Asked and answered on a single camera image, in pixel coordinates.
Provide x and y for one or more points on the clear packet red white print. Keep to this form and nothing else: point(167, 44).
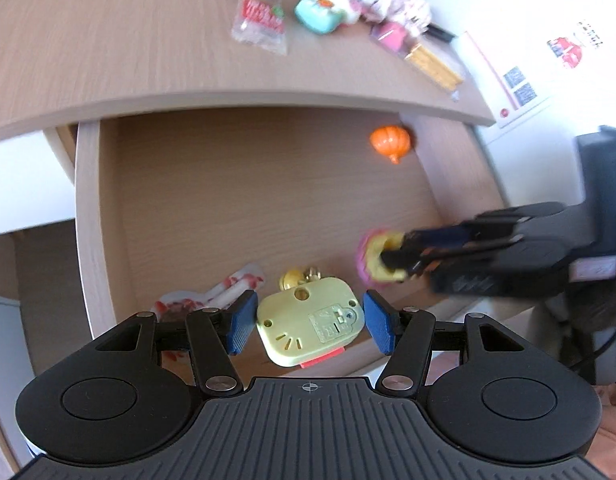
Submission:
point(198, 302)

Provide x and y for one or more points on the pink wrapped toy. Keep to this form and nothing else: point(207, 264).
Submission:
point(408, 7)

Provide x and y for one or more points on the teal toy case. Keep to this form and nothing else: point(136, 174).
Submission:
point(315, 17)

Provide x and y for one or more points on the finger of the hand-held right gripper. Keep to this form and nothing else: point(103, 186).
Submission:
point(438, 259)
point(448, 235)

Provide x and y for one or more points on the white printed poster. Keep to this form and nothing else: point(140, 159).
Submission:
point(538, 65)

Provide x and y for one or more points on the yellow toy alarm clock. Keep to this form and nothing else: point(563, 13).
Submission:
point(298, 320)

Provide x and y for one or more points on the wafer biscuit packet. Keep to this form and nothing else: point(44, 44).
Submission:
point(433, 65)

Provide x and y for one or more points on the white pink toy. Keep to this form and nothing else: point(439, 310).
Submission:
point(347, 7)

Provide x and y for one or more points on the white desk drawer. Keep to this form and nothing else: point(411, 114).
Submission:
point(238, 200)

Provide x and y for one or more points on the orange pumpkin toy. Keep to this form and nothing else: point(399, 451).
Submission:
point(390, 141)

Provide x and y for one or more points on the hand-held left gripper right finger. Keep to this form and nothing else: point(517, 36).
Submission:
point(380, 322)

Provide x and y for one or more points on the pink yellow donut toy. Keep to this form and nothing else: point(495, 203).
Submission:
point(373, 265)

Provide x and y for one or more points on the white desk front panel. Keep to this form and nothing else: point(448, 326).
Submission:
point(28, 185)

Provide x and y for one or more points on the clear snack packet red label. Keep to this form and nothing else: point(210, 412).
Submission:
point(260, 15)

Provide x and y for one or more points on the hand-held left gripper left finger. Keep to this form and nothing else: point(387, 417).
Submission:
point(242, 322)

